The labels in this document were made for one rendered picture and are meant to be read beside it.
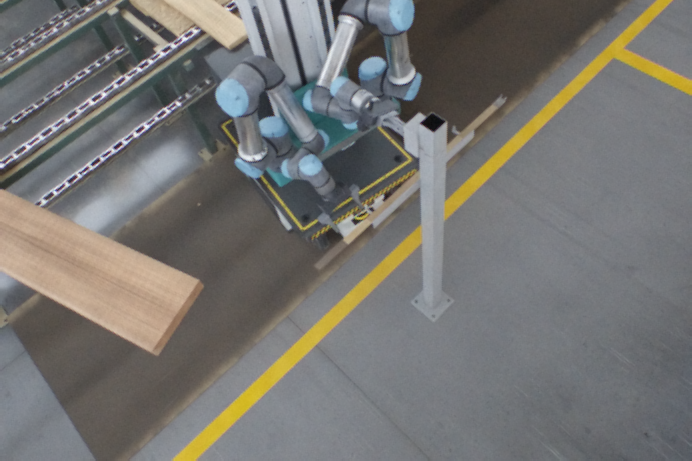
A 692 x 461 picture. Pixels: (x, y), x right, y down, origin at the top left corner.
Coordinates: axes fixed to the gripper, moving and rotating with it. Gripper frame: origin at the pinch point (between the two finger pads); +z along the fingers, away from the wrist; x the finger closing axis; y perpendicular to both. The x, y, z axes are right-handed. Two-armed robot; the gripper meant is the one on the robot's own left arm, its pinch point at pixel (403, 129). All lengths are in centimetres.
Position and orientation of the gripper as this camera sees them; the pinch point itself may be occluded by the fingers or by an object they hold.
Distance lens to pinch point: 183.1
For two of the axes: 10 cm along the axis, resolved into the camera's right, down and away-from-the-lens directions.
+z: 6.9, 5.6, -4.6
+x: 7.0, -3.5, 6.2
